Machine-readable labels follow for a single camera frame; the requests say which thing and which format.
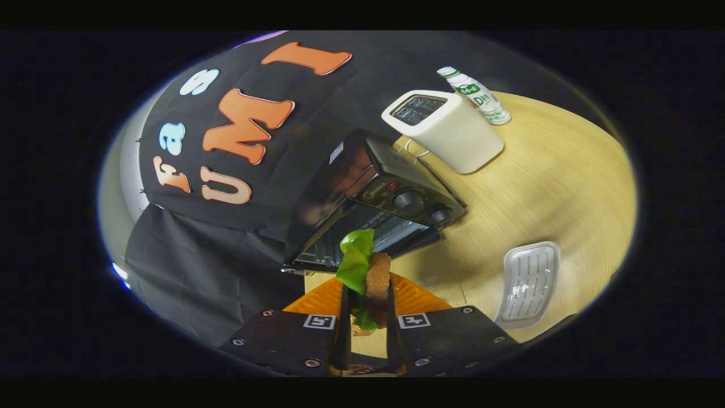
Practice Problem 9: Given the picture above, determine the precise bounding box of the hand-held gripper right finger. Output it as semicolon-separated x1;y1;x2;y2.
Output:
385;272;519;377

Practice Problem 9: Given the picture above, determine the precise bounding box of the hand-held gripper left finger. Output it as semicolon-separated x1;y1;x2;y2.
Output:
221;277;353;377

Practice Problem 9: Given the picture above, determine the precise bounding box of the white bread lettuce sandwich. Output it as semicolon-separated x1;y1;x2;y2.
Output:
335;229;393;337

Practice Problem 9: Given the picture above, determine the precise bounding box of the black toaster oven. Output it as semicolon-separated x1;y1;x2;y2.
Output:
282;128;468;275

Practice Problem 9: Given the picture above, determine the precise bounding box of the white pop-up toaster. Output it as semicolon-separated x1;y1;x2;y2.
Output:
381;90;505;175

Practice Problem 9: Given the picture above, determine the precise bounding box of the white ribbed plastic tray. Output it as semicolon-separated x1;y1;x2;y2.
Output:
494;241;561;330

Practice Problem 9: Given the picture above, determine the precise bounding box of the black backdrop cloth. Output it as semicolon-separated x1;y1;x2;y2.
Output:
125;31;615;347

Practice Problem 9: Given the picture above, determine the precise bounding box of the white bottle green label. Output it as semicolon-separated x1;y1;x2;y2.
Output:
436;66;512;126

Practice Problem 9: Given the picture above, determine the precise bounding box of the white power cable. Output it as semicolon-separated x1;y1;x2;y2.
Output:
396;136;432;159

